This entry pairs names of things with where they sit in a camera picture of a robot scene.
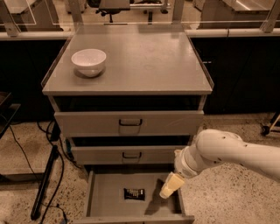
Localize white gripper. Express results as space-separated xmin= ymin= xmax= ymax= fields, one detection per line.
xmin=159 ymin=146 xmax=203 ymax=199

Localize dark rxbar chocolate bar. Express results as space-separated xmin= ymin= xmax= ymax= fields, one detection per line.
xmin=123 ymin=188 xmax=145 ymax=200

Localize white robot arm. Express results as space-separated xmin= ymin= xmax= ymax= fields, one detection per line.
xmin=159 ymin=129 xmax=280 ymax=199

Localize bottom grey drawer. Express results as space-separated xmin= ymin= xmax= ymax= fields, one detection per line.
xmin=73 ymin=171 xmax=194 ymax=224

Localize grey drawer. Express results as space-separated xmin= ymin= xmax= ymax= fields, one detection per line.
xmin=71 ymin=145 xmax=186 ymax=165
xmin=54 ymin=110 xmax=204 ymax=137
xmin=73 ymin=171 xmax=194 ymax=224

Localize grey drawer cabinet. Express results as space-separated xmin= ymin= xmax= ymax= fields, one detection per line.
xmin=40 ymin=24 xmax=215 ymax=224

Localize middle grey drawer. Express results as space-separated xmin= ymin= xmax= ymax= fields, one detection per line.
xmin=71 ymin=145 xmax=186 ymax=165

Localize top grey drawer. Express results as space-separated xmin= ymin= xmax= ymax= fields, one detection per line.
xmin=54 ymin=110 xmax=204 ymax=137

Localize wheeled cart base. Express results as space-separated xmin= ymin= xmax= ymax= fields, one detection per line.
xmin=261 ymin=112 xmax=280 ymax=136

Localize white ceramic bowl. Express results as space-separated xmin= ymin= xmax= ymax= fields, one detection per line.
xmin=71 ymin=49 xmax=107 ymax=77

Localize black office chair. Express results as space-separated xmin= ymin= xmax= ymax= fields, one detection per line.
xmin=97 ymin=0 xmax=130 ymax=23

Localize black floor cable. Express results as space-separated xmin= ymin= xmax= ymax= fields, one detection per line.
xmin=8 ymin=121 xmax=82 ymax=224

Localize black desk frame leg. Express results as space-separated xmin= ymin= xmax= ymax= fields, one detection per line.
xmin=31 ymin=145 xmax=58 ymax=221

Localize white horizontal rail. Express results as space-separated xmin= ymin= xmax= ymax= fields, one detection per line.
xmin=0 ymin=28 xmax=280 ymax=40

